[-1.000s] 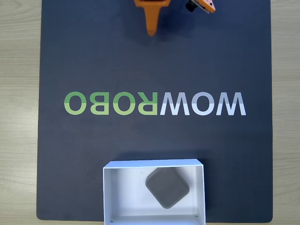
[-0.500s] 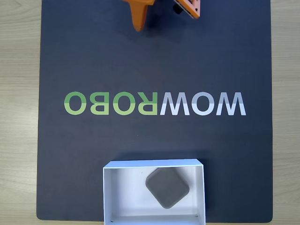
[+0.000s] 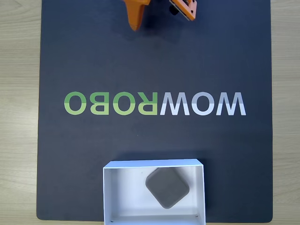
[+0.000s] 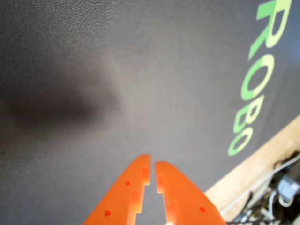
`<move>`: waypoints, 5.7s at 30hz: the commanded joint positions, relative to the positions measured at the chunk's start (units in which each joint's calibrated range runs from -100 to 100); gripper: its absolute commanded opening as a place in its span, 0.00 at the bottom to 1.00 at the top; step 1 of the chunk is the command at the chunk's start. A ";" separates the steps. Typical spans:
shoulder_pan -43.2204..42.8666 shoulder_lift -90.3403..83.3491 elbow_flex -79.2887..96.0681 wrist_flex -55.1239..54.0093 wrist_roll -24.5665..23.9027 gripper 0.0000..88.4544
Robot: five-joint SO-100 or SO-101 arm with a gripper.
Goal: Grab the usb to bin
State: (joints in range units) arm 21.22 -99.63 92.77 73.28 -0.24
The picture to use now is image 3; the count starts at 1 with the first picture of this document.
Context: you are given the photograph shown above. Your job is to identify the grey square USB hub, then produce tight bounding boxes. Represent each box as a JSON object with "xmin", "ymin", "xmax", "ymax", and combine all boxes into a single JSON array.
[{"xmin": 145, "ymin": 166, "xmax": 190, "ymax": 209}]

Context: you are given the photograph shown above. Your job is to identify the white cardboard box bin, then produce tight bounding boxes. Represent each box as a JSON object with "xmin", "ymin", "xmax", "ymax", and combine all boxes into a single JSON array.
[{"xmin": 102, "ymin": 158, "xmax": 206, "ymax": 225}]

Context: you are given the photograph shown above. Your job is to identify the dark grey WOWROBO mat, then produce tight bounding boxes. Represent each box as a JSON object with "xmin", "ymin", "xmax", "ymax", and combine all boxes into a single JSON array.
[{"xmin": 36, "ymin": 0, "xmax": 274, "ymax": 223}]

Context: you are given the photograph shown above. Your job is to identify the orange camera mount box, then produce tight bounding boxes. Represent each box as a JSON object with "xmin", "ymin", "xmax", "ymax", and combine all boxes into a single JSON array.
[{"xmin": 169, "ymin": 0, "xmax": 197, "ymax": 22}]

